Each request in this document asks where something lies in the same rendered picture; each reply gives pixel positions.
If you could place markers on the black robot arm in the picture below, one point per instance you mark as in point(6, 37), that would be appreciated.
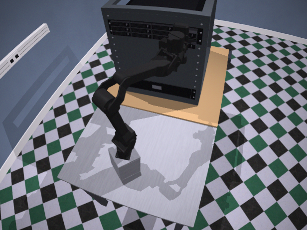
point(125, 137)

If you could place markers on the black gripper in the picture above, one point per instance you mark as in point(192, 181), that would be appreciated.
point(184, 28)

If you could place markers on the tan flat board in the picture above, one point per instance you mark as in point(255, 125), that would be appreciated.
point(208, 110)

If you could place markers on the black server rack frame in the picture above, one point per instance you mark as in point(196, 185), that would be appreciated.
point(127, 52)

